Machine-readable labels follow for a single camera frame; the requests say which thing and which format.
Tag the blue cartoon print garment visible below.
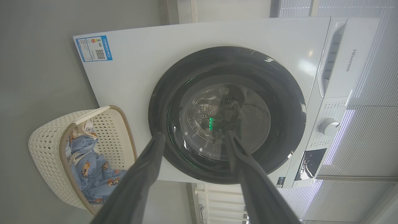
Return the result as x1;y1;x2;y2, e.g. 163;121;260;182
66;132;128;203

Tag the white metal railing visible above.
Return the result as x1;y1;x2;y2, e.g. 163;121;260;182
187;183;251;224

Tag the white front-load washing machine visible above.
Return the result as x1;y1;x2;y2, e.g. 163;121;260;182
73;17;381;189

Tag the round black glass washer door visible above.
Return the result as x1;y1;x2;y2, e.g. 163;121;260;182
148;46;307;184

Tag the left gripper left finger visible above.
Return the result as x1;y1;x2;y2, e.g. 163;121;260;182
90;132;166;224

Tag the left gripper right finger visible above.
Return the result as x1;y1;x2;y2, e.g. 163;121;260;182
224;130;301;224

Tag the white cream garment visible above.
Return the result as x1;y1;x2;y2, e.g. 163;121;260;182
73;118;97;138

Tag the black washing machine display panel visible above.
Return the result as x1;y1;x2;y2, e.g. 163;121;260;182
294;148;327;181

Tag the cream perforated laundry basket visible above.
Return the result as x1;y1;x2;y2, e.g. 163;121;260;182
28;105;138;216

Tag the white detergent drawer front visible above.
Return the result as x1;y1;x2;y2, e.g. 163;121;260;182
318;18;380;99

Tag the white washing machine control knob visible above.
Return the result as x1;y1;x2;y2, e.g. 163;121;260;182
319;118;341;136

